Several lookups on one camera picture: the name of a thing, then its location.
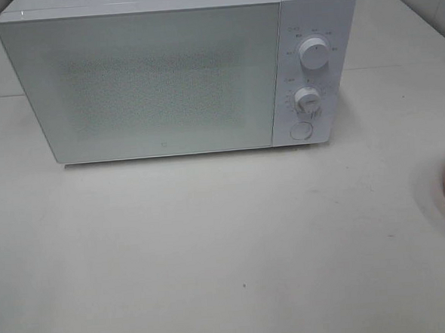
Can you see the round white door button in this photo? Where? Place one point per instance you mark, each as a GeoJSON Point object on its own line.
{"type": "Point", "coordinates": [301, 131]}

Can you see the white microwave door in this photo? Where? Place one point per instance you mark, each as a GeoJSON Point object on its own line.
{"type": "Point", "coordinates": [144, 85]}

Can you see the lower white timer knob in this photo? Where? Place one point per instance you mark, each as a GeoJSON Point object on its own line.
{"type": "Point", "coordinates": [307, 100]}

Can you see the white microwave oven body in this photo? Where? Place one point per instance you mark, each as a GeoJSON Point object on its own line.
{"type": "Point", "coordinates": [298, 20]}

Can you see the upper white power knob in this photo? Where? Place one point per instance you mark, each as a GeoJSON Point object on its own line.
{"type": "Point", "coordinates": [314, 52]}

